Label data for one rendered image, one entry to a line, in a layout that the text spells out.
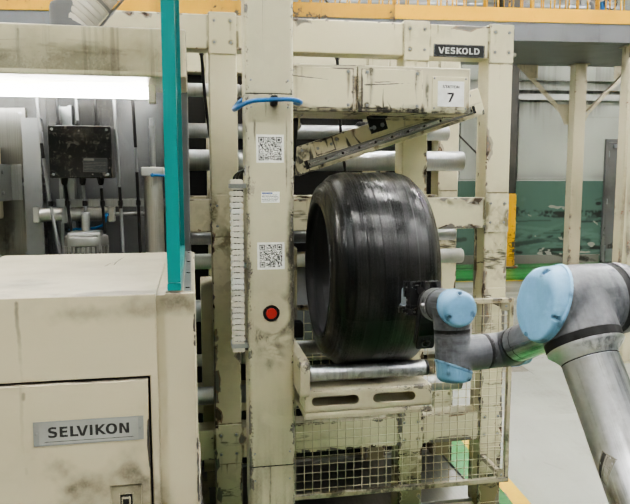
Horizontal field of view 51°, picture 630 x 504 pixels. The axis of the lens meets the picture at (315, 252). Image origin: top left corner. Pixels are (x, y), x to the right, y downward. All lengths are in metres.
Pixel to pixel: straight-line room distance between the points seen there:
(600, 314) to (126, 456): 0.72
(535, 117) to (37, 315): 11.20
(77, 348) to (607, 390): 0.75
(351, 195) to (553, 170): 10.33
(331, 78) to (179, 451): 1.38
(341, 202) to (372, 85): 0.53
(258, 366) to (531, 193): 10.13
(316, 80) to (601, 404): 1.39
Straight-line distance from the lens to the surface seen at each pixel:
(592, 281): 1.07
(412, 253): 1.70
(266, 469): 1.97
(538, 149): 11.88
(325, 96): 2.10
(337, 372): 1.82
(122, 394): 0.99
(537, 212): 11.81
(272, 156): 1.80
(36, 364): 1.00
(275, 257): 1.81
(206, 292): 2.60
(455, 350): 1.39
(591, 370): 1.04
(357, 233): 1.68
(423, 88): 2.19
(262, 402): 1.90
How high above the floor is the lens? 1.43
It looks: 6 degrees down
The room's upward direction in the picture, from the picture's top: straight up
